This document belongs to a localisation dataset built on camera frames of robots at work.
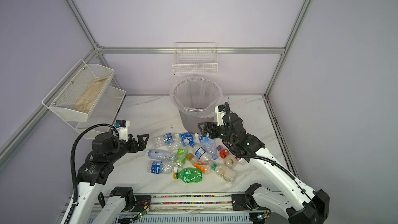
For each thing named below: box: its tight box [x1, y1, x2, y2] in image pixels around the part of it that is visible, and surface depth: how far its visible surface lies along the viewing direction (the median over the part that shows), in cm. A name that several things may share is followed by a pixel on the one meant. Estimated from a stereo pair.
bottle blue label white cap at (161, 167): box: [146, 160, 179, 175], surface depth 82 cm
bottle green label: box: [174, 147, 189, 167], surface depth 86 cm
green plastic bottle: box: [173, 167, 203, 184], surface depth 80 cm
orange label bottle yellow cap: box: [186, 152, 212, 175], surface depth 83 cm
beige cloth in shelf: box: [73, 75, 110, 114], surface depth 81 cm
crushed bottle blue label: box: [180, 132, 196, 148], surface depth 92 cm
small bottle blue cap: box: [189, 141, 212, 164], surface depth 87 cm
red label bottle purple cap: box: [216, 145, 230, 159], surface depth 88 cm
